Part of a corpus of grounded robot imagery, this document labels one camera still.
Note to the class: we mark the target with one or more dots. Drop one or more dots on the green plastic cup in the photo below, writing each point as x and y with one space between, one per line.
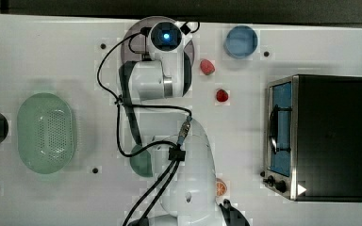
142 164

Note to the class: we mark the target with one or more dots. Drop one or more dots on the orange slice toy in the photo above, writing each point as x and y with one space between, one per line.
221 187

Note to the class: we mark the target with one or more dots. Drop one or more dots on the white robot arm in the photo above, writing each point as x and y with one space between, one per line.
170 145

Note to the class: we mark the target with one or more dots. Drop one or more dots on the silver toaster oven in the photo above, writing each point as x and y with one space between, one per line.
313 138

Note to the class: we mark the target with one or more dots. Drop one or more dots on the blue round bowl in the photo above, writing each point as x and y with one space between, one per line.
240 42

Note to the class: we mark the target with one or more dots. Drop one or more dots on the green perforated basket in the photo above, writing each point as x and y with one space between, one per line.
45 133

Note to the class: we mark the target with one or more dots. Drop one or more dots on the grey round plate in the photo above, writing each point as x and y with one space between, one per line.
132 50

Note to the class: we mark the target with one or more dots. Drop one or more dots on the red plush strawberry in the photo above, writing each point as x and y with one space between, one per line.
221 96

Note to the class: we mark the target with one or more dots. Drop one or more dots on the pink plush strawberry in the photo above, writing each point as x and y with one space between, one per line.
207 67

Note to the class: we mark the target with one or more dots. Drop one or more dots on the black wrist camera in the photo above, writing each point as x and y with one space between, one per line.
185 29

